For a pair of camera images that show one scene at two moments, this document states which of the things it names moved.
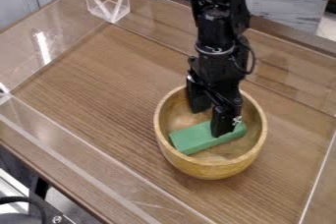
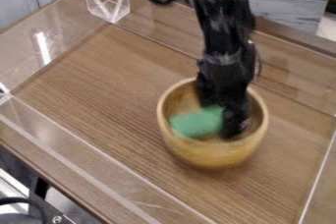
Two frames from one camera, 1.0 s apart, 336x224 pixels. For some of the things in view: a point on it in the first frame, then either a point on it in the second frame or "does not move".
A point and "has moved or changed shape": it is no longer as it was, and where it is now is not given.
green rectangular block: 196,138 -> 203,124
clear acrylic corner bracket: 109,10 does not move
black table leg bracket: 39,191 does not move
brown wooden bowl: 225,160 has moved or changed shape
